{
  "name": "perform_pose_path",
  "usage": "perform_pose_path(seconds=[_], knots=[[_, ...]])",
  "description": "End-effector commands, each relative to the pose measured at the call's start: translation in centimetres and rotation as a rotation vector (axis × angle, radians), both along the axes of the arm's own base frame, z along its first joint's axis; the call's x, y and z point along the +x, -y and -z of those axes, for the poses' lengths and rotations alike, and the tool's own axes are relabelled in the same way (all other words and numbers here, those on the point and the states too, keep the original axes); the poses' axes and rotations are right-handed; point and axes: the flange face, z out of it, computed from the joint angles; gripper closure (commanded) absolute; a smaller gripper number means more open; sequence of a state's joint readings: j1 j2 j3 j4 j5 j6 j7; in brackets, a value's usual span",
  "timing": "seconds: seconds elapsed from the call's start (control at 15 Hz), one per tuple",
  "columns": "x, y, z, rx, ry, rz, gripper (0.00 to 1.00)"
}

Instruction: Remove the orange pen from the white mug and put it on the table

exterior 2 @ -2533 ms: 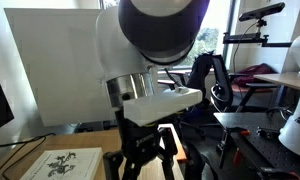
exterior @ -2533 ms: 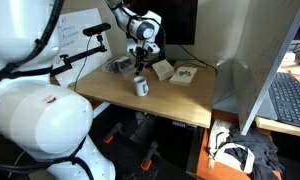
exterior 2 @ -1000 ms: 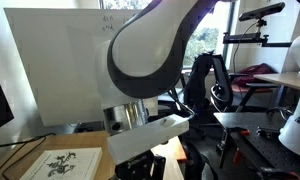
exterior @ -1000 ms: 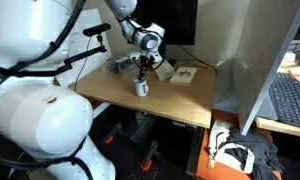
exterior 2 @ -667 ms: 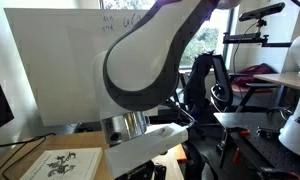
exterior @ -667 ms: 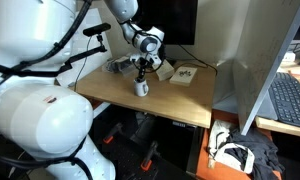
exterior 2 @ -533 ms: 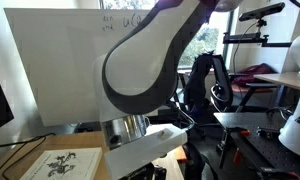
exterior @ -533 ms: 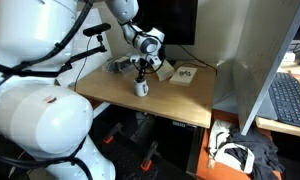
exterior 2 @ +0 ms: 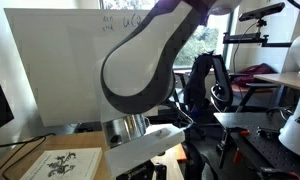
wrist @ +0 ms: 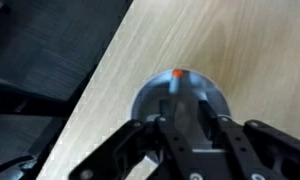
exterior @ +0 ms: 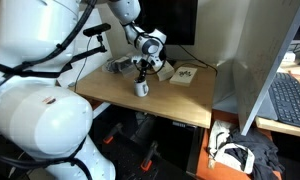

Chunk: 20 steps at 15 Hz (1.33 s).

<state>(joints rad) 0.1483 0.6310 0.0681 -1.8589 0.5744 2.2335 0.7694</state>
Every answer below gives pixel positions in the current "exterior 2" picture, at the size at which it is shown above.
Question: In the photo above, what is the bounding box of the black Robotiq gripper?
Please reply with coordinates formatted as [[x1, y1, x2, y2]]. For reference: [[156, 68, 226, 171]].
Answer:
[[115, 159, 168, 180]]

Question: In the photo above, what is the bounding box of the orange box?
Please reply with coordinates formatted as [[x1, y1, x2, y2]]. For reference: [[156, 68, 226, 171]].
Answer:
[[171, 143, 188, 163]]

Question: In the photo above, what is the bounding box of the white book with dragon print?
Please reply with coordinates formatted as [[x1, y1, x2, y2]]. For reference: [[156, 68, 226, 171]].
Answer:
[[19, 147, 104, 180]]

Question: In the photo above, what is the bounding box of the black office chair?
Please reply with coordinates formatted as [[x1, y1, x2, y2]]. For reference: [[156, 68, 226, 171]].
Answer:
[[183, 51, 235, 118]]

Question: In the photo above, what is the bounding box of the white whiteboard with writing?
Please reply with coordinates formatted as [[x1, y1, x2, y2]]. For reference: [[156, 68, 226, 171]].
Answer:
[[4, 7, 151, 128]]

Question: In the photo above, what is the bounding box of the black perforated breadboard table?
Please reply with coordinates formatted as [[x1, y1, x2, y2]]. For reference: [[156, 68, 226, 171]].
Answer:
[[213, 111, 300, 180]]

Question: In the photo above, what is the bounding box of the red and black tool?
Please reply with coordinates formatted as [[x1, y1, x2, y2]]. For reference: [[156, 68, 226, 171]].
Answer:
[[259, 165, 300, 180]]

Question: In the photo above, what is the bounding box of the dark red bag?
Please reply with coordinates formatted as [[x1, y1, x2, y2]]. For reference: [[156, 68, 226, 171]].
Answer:
[[231, 62, 278, 94]]

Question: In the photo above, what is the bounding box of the wooden side desk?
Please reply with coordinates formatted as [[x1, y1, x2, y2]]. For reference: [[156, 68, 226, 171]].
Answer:
[[253, 71, 300, 101]]

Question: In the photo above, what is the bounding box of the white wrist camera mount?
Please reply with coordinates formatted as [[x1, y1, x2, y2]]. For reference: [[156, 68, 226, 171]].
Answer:
[[104, 123, 186, 178]]

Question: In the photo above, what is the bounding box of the orange handled clamp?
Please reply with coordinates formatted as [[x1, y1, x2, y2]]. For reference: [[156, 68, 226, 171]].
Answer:
[[227, 126, 252, 138], [232, 147, 244, 167]]

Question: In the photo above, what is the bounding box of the black cable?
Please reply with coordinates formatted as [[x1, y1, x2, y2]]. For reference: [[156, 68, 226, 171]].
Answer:
[[0, 132, 57, 180]]

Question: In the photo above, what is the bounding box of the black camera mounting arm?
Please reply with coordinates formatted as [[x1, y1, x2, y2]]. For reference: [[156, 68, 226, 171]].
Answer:
[[222, 31, 293, 48]]

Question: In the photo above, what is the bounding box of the black camera on stand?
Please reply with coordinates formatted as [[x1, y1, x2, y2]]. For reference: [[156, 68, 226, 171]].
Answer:
[[238, 2, 287, 33]]

